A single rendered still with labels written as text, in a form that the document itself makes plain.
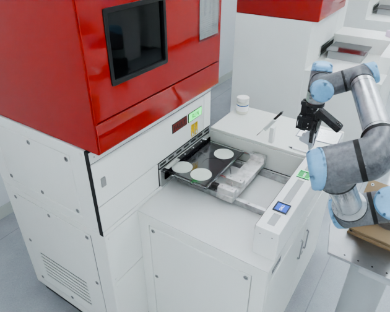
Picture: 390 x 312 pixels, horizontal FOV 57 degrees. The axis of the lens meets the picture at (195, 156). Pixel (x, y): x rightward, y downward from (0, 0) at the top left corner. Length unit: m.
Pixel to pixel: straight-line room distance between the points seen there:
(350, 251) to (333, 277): 1.02
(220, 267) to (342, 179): 0.71
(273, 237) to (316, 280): 1.19
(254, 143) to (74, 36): 1.08
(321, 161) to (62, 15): 0.81
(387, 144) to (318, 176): 0.18
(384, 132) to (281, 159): 0.87
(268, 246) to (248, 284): 0.19
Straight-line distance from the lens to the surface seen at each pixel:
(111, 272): 1.70
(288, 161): 1.84
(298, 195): 1.54
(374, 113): 1.13
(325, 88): 1.31
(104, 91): 1.21
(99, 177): 1.38
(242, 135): 1.90
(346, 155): 1.01
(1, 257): 2.84
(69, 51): 1.17
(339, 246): 1.57
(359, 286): 1.81
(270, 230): 1.35
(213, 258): 1.51
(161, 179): 1.69
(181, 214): 1.60
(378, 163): 1.01
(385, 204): 1.39
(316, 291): 2.47
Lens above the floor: 1.88
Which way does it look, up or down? 33 degrees down
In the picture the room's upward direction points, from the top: straight up
